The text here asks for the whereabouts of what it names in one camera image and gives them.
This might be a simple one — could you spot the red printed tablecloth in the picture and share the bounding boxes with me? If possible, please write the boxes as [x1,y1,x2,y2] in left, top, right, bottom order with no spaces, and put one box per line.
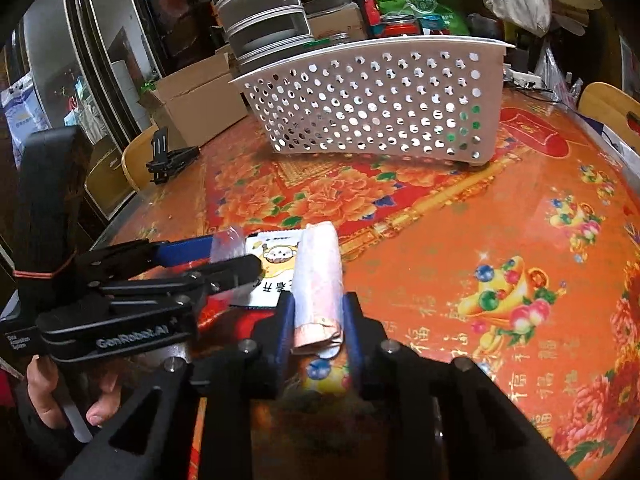
[115,85,640,480]

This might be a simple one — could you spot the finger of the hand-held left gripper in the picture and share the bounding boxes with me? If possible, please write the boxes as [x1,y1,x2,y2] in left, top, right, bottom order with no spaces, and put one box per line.
[75,234,247,282]
[100,254,264,307]

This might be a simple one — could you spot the wooden chair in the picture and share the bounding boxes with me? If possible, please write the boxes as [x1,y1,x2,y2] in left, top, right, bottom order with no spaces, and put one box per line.
[577,81,640,151]
[121,127,161,193]

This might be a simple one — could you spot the black clamp stand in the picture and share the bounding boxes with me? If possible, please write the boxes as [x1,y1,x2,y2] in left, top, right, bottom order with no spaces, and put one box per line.
[146,129,201,186]

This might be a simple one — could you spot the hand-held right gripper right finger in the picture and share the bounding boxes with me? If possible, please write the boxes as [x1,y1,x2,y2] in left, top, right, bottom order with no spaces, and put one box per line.
[342,292,576,480]

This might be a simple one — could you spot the person's left hand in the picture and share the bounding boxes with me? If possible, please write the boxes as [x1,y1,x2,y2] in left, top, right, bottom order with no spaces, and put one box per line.
[27,357,122,431]

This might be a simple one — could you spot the green packet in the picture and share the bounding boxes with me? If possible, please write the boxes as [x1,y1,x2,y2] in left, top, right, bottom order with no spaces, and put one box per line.
[445,105,483,143]

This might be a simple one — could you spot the white perforated plastic basket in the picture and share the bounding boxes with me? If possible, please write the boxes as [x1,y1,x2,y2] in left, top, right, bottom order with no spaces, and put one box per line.
[229,36,516,168]

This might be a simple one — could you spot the large open cardboard box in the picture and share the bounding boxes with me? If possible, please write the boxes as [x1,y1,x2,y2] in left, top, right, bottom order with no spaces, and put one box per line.
[145,52,251,148]

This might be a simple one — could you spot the glass jar with red lid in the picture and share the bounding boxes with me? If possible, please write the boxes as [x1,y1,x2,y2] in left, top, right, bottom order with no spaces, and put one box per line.
[380,12,418,37]

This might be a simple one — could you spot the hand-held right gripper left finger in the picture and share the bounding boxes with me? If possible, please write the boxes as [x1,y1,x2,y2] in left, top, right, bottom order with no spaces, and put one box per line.
[60,292,296,480]

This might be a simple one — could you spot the clear plastic bag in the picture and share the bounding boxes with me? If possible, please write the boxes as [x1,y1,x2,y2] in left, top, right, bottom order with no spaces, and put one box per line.
[535,45,581,106]

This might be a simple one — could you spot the dark glass cabinet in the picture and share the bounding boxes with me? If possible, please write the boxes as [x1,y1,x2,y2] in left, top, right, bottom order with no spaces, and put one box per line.
[0,0,166,221]

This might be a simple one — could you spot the white pink towel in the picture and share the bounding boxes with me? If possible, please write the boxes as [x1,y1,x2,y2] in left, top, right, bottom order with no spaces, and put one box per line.
[290,221,346,356]

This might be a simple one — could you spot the small cardboard box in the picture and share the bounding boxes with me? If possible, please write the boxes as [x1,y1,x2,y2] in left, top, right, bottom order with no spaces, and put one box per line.
[307,5,368,43]

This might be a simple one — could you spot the stacked grey drawer unit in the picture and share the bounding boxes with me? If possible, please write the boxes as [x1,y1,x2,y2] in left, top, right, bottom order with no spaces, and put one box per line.
[197,0,313,78]

